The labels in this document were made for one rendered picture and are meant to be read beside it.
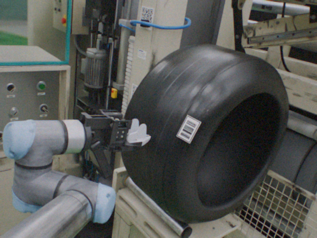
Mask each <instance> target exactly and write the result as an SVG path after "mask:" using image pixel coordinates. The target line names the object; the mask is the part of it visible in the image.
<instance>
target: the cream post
mask: <svg viewBox="0 0 317 238"><path fill-rule="evenodd" d="M142 6H146V7H151V8H154V16H153V23H154V24H156V25H159V26H183V25H184V19H185V13H186V7H187V0H140V1H139V9H138V14H137V20H140V18H141V9H142ZM182 30H183V29H177V30H169V29H158V28H154V27H152V30H149V29H145V28H142V27H140V24H136V32H135V41H134V49H133V58H132V66H131V75H130V84H129V93H128V104H129V102H130V99H131V90H132V83H133V84H135V85H137V86H138V85H139V84H140V82H141V81H142V80H143V78H144V77H145V76H146V75H147V74H148V72H149V71H150V70H151V69H152V68H153V67H154V66H155V65H156V64H157V63H158V62H160V61H161V60H162V59H163V58H165V57H166V56H167V55H168V54H170V53H172V52H174V51H175V50H178V49H179V48H180V42H181V36H182ZM138 49H141V50H144V51H146V52H147V53H146V60H144V59H141V58H139V57H138ZM128 104H127V107H128ZM127 107H126V108H127ZM112 233H113V234H112V238H146V237H145V236H144V235H143V234H142V233H141V232H140V231H139V229H137V227H136V226H135V225H134V224H133V223H132V222H131V221H130V220H129V219H128V218H127V217H126V216H125V215H124V214H123V212H122V211H121V210H120V209H119V208H118V207H117V206H116V207H115V216H114V225H113V229H112Z"/></svg>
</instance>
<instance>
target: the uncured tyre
mask: <svg viewBox="0 0 317 238"><path fill-rule="evenodd" d="M187 115H188V116H190V117H192V118H194V119H196V120H198V121H199V122H201V124H200V125H199V127H198V129H197V131H196V134H195V135H194V136H193V138H192V141H191V142H190V143H188V142H186V141H184V140H182V139H181V138H179V137H178V136H177V134H178V132H179V130H180V128H181V126H182V125H183V123H184V120H185V119H186V117H187ZM288 116H289V100H288V94H287V91H286V89H285V86H284V84H283V81H282V78H281V76H280V74H279V73H278V71H277V70H276V69H275V67H274V66H272V65H270V64H269V63H267V61H265V60H263V59H262V58H259V57H256V56H254V55H250V54H247V53H243V52H239V51H235V50H232V49H229V48H225V47H222V46H218V45H214V44H211V43H201V44H196V45H190V46H185V47H183V48H180V49H178V50H175V51H174V52H172V53H170V54H168V55H167V56H166V57H165V58H163V59H162V60H161V61H160V62H158V63H157V64H156V65H155V66H154V67H153V68H152V69H151V70H150V71H149V72H148V74H147V75H146V76H145V77H144V78H143V80H142V81H141V82H140V84H139V85H138V87H137V88H136V90H135V92H134V94H133V95H132V97H131V99H130V102H129V104H128V107H127V109H126V111H125V116H124V119H126V120H132V119H138V121H139V126H140V125H141V124H145V125H146V126H147V130H146V134H147V135H149V136H150V140H149V141H148V142H147V143H146V144H144V145H143V146H142V147H141V148H138V149H136V150H133V151H130V152H121V155H122V160H123V163H124V167H125V169H126V171H127V172H128V174H129V176H130V178H131V180H132V181H133V182H134V184H135V185H136V186H137V187H138V188H140V189H141V191H143V192H144V193H145V194H146V195H147V196H148V197H149V198H150V199H152V200H153V201H154V202H155V203H156V204H157V205H158V206H159V207H160V208H163V209H165V210H167V211H168V212H169V213H170V214H171V215H172V216H171V215H169V216H171V217H173V218H175V219H178V220H180V221H183V222H185V223H188V224H197V223H201V222H207V221H214V220H217V219H220V218H223V217H224V216H226V215H227V214H229V213H231V212H232V211H234V210H235V209H236V208H237V207H239V206H240V205H241V204H242V203H243V202H244V201H245V200H247V199H248V198H249V196H250V195H251V194H252V193H253V192H254V191H255V189H256V188H257V187H258V186H259V185H260V183H261V182H262V180H263V179H264V177H265V176H266V175H267V173H268V171H269V169H270V168H271V166H272V164H273V162H274V161H275V158H276V156H277V154H278V151H279V150H280V147H281V144H282V142H283V138H284V135H285V132H286V128H287V123H288Z"/></svg>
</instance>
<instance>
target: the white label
mask: <svg viewBox="0 0 317 238"><path fill-rule="evenodd" d="M200 124H201V122H199V121H198V120H196V119H194V118H192V117H190V116H188V115H187V117H186V119H185V120H184V123H183V125H182V126H181V128H180V130H179V132H178V134H177V136H178V137H179V138H181V139H182V140H184V141H186V142H188V143H190V142H191V141H192V138H193V136H194V135H195V134H196V131H197V129H198V127H199V125H200Z"/></svg>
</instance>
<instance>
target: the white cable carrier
mask: <svg viewBox="0 0 317 238"><path fill-rule="evenodd" d="M130 39H131V40H135V36H130ZM129 43H131V42H129ZM129 47H130V48H129V49H128V51H129V53H128V55H129V56H128V58H127V59H128V61H127V63H129V64H127V67H128V68H126V73H125V74H126V76H125V87H124V90H125V91H124V95H123V97H124V98H123V105H122V107H123V109H122V114H123V118H124V116H125V111H126V107H127V104H128V93H129V84H130V75H131V66H132V58H133V49H134V43H131V44H130V45H129Z"/></svg>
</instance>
